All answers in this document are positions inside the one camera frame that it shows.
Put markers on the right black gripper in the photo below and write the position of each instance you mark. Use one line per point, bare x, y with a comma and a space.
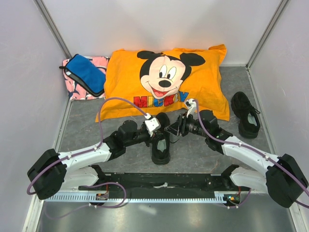
176, 127

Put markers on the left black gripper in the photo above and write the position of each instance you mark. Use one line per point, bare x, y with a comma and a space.
155, 135

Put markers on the black shoe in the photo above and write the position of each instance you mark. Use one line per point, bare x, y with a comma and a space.
161, 154
249, 124

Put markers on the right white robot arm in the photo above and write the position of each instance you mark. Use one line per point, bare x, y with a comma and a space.
280, 177

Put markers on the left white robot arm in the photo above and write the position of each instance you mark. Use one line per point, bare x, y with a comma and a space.
54, 171

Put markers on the orange Mickey Mouse pillow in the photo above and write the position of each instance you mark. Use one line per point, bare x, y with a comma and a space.
145, 81

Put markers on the pink patterned cloth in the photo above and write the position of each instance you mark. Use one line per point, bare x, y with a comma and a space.
75, 91

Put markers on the blue cloth pouch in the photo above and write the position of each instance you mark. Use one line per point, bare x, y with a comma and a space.
86, 74

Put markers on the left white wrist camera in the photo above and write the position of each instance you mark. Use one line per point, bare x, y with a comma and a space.
152, 124

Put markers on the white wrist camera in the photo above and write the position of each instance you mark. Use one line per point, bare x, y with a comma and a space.
191, 106
152, 124

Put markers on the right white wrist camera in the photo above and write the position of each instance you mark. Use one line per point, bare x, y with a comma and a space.
191, 106

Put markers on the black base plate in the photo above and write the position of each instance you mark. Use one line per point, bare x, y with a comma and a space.
170, 186

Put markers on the slotted grey cable duct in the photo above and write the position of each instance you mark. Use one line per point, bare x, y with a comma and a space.
91, 197

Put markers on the right aluminium frame post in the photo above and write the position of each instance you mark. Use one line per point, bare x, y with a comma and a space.
267, 32

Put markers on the aluminium frame post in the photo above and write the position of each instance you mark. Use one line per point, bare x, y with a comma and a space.
53, 27
267, 32

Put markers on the left aluminium frame post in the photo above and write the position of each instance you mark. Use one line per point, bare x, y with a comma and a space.
53, 27

